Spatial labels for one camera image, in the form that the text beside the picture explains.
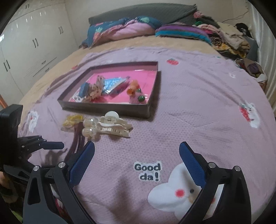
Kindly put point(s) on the purple cartoon print blanket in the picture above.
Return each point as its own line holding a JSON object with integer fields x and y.
{"x": 194, "y": 112}

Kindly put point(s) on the striped pillow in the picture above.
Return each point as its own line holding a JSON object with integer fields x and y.
{"x": 183, "y": 33}

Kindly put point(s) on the beige bed sheet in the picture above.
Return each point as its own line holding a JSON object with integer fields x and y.
{"x": 71, "y": 58}

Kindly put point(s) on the person's left hand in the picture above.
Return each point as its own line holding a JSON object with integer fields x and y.
{"x": 3, "y": 179}

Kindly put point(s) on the white wardrobe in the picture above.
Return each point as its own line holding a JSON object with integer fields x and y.
{"x": 32, "y": 43}

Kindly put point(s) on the orange wooden frame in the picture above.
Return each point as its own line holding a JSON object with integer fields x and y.
{"x": 2, "y": 101}

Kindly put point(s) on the clear hair claw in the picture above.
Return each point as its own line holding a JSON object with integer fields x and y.
{"x": 90, "y": 127}

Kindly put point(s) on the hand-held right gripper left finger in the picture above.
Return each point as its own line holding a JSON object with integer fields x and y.
{"x": 81, "y": 163}

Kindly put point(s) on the bag of clothes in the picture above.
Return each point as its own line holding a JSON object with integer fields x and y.
{"x": 252, "y": 69}

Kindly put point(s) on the dark brown shallow box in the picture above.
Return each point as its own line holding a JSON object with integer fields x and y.
{"x": 107, "y": 108}

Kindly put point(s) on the white curtain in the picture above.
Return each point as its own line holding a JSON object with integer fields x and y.
{"x": 265, "y": 43}

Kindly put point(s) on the navy strawberry print quilt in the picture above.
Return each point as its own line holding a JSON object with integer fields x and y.
{"x": 120, "y": 30}

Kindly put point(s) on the grey headboard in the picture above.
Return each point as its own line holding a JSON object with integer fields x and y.
{"x": 140, "y": 11}

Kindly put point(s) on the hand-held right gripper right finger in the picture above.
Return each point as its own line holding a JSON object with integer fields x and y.
{"x": 193, "y": 163}

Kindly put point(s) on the translucent plastic packet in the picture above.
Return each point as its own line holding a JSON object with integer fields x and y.
{"x": 113, "y": 85}

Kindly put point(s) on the earring card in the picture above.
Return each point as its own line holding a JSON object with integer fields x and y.
{"x": 76, "y": 98}

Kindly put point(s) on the pile of clothes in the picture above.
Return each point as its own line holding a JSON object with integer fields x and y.
{"x": 228, "y": 36}

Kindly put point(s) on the blue hair clip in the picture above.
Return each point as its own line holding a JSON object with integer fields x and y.
{"x": 84, "y": 89}

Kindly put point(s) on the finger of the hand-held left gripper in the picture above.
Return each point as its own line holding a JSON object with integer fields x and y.
{"x": 30, "y": 142}
{"x": 52, "y": 145}

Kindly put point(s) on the cream long hair claw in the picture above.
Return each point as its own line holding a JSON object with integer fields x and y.
{"x": 116, "y": 128}

